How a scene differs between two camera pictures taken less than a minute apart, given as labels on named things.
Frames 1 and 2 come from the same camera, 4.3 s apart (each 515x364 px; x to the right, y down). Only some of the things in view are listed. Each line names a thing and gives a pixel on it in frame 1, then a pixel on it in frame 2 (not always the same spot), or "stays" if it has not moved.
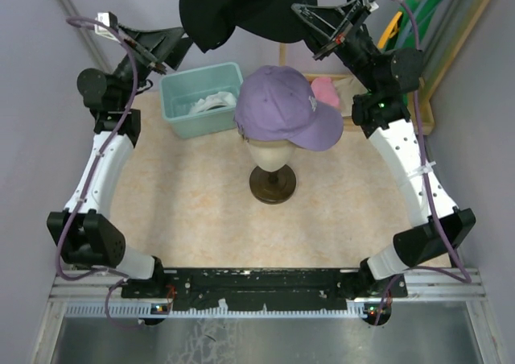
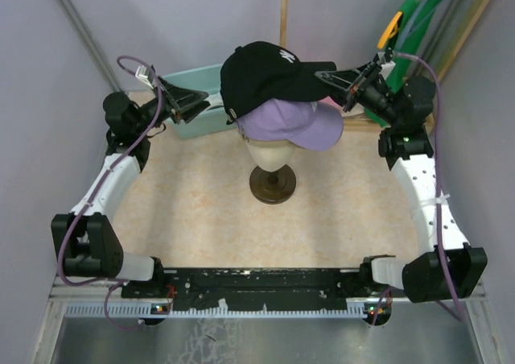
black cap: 212,8 → 255,71
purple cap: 274,103 stays
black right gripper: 340,22 → 355,81
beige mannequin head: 270,154 stays
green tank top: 414,18 stays
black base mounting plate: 265,288 stays
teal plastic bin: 201,100 stays
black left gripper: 152,47 → 182,103
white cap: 217,101 stays
